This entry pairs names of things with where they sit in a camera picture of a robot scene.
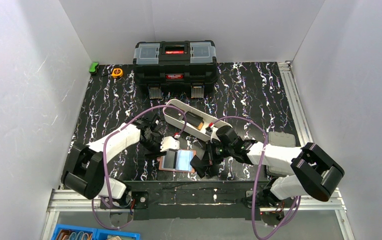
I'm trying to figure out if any brown leather card holder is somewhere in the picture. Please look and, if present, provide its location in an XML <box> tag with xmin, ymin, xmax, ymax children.
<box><xmin>157</xmin><ymin>149</ymin><xmax>196</xmax><ymax>173</ymax></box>

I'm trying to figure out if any white plastic card tray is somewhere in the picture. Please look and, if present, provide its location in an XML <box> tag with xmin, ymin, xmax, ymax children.
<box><xmin>163</xmin><ymin>99</ymin><xmax>232</xmax><ymax>142</ymax></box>

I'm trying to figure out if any black VIP card stack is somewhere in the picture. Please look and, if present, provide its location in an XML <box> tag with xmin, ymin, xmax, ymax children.
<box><xmin>179</xmin><ymin>111</ymin><xmax>204</xmax><ymax>130</ymax></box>

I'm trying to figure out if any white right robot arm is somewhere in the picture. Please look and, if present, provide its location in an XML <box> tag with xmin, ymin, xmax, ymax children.
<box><xmin>190</xmin><ymin>126</ymin><xmax>345</xmax><ymax>207</ymax></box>

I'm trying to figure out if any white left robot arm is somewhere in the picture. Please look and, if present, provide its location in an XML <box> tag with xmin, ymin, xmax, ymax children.
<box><xmin>60</xmin><ymin>114</ymin><xmax>163</xmax><ymax>208</ymax></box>

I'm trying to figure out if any grey flat box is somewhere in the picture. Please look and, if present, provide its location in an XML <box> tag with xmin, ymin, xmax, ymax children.
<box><xmin>265</xmin><ymin>131</ymin><xmax>296</xmax><ymax>177</ymax></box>

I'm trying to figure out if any orange tape measure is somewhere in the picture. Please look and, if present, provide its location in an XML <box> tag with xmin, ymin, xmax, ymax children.
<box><xmin>111</xmin><ymin>68</ymin><xmax>123</xmax><ymax>79</ymax></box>

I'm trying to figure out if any black Delixi toolbox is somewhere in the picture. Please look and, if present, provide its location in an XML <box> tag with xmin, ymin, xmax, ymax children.
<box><xmin>133</xmin><ymin>40</ymin><xmax>220</xmax><ymax>99</ymax></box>

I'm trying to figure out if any green small tool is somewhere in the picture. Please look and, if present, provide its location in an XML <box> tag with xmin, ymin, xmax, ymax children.
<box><xmin>88</xmin><ymin>62</ymin><xmax>99</xmax><ymax>75</ymax></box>

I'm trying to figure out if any blue plastic bin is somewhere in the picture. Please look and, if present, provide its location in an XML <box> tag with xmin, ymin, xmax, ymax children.
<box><xmin>49</xmin><ymin>224</ymin><xmax>140</xmax><ymax>240</ymax></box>

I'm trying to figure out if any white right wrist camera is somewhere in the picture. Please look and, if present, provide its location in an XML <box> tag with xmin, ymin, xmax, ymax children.
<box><xmin>205</xmin><ymin>123</ymin><xmax>219</xmax><ymax>141</ymax></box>

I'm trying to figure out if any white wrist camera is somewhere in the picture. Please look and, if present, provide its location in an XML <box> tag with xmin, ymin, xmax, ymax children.
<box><xmin>205</xmin><ymin>123</ymin><xmax>219</xmax><ymax>141</ymax></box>
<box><xmin>160</xmin><ymin>136</ymin><xmax>180</xmax><ymax>152</ymax></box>

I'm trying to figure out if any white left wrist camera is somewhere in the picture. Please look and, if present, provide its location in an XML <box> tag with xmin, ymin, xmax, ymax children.
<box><xmin>160</xmin><ymin>136</ymin><xmax>180</xmax><ymax>152</ymax></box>

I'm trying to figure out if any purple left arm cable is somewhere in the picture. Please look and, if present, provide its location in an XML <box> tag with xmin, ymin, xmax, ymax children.
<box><xmin>91</xmin><ymin>105</ymin><xmax>187</xmax><ymax>231</ymax></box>

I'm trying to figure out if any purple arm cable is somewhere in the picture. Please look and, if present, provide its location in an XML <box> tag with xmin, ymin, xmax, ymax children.
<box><xmin>209</xmin><ymin>115</ymin><xmax>301</xmax><ymax>240</ymax></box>
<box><xmin>91</xmin><ymin>105</ymin><xmax>187</xmax><ymax>231</ymax></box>

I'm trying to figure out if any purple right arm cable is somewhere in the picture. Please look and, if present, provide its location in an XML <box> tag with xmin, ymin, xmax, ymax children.
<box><xmin>209</xmin><ymin>115</ymin><xmax>301</xmax><ymax>240</ymax></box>

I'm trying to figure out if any aluminium frame rail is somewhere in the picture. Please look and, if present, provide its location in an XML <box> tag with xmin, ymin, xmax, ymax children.
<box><xmin>278</xmin><ymin>62</ymin><xmax>355</xmax><ymax>240</ymax></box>

